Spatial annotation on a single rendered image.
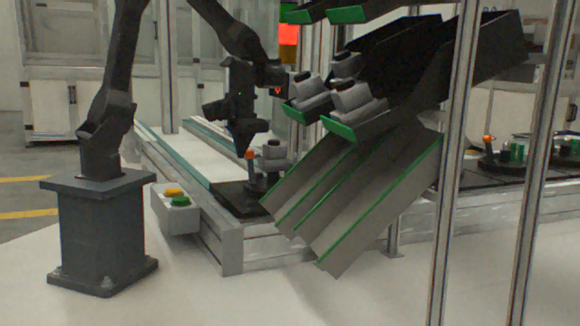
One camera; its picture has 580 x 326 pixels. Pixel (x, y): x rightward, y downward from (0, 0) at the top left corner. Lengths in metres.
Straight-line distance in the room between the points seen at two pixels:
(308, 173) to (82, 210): 0.42
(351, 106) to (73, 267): 0.60
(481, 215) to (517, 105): 5.01
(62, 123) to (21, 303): 5.46
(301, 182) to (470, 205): 0.52
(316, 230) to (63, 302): 0.46
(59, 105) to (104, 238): 5.46
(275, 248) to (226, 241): 0.11
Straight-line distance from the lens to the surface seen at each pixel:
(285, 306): 0.95
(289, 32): 1.35
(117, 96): 0.99
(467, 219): 1.35
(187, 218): 1.14
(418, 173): 0.76
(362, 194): 0.86
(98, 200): 0.97
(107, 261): 1.01
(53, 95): 6.40
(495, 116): 6.60
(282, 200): 0.99
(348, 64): 0.89
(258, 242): 1.04
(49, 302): 1.03
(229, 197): 1.16
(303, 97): 0.85
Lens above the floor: 1.33
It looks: 14 degrees down
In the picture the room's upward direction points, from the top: 2 degrees clockwise
